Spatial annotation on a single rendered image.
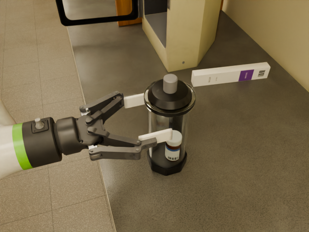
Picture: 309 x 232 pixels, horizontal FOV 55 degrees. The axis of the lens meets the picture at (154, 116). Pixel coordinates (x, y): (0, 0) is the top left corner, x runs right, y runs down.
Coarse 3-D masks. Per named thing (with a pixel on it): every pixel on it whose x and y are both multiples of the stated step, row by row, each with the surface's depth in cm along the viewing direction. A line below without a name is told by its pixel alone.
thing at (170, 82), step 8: (160, 80) 62; (168, 80) 58; (176, 80) 58; (152, 88) 61; (160, 88) 61; (168, 88) 58; (176, 88) 59; (184, 88) 61; (152, 96) 59; (160, 96) 59; (168, 96) 59; (176, 96) 59; (184, 96) 59; (160, 104) 58; (168, 104) 58; (176, 104) 58; (184, 104) 59
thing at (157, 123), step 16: (144, 96) 61; (192, 96) 61; (160, 112) 58; (176, 112) 58; (160, 128) 63; (176, 128) 62; (160, 144) 66; (176, 144) 66; (160, 160) 71; (176, 160) 71
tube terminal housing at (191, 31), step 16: (176, 0) 86; (192, 0) 88; (208, 0) 92; (144, 16) 117; (176, 16) 89; (192, 16) 91; (208, 16) 98; (176, 32) 93; (192, 32) 95; (208, 32) 105; (160, 48) 106; (176, 48) 98; (192, 48) 100; (208, 48) 113; (176, 64) 102; (192, 64) 105
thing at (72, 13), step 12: (72, 0) 110; (84, 0) 111; (96, 0) 112; (108, 0) 112; (120, 0) 113; (72, 12) 113; (84, 12) 114; (96, 12) 115; (108, 12) 116; (120, 12) 117
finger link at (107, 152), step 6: (90, 150) 56; (96, 150) 56; (102, 150) 56; (108, 150) 56; (114, 150) 56; (120, 150) 56; (126, 150) 56; (132, 150) 56; (138, 150) 56; (102, 156) 57; (108, 156) 57; (114, 156) 57; (120, 156) 57; (126, 156) 57; (132, 156) 57
